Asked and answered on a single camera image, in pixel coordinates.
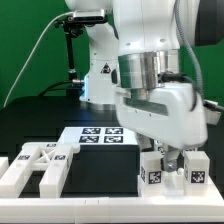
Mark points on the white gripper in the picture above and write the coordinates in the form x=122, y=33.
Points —
x=169, y=115

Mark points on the white chair seat plate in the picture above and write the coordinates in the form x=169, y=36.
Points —
x=173, y=183

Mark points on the white chair back frame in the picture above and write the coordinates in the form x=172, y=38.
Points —
x=53, y=159

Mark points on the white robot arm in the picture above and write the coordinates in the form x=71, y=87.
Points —
x=150, y=33

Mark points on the white U-shaped obstacle frame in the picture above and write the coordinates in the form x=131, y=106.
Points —
x=208, y=208

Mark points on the white marker base plate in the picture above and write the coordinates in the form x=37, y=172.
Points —
x=98, y=136

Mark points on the black camera stand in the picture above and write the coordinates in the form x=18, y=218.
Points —
x=73, y=29

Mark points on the grey camera on stand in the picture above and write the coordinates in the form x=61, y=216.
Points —
x=89, y=16

